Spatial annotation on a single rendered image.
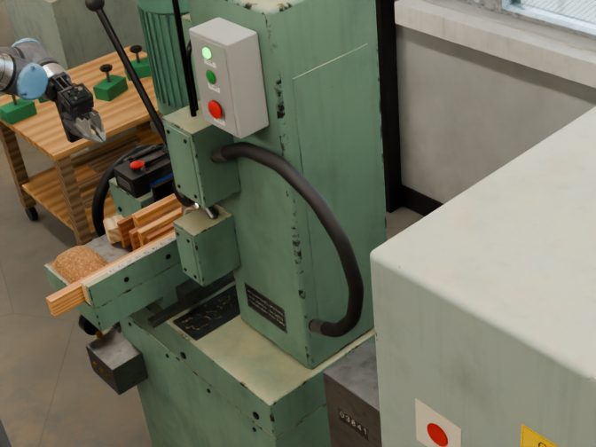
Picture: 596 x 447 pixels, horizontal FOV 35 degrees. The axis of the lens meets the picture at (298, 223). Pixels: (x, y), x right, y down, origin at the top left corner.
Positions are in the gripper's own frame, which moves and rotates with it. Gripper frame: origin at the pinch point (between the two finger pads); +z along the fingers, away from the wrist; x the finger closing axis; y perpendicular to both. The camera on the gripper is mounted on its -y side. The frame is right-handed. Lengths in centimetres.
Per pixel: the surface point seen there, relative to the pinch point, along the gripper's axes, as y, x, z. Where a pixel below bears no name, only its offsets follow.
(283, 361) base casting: 18, -12, 83
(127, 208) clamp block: 9.7, -11.5, 29.0
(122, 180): 17.8, -11.6, 27.4
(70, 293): 19, -37, 48
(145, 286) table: 16, -23, 52
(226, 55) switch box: 81, -17, 62
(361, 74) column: 72, 6, 70
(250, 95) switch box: 74, -14, 65
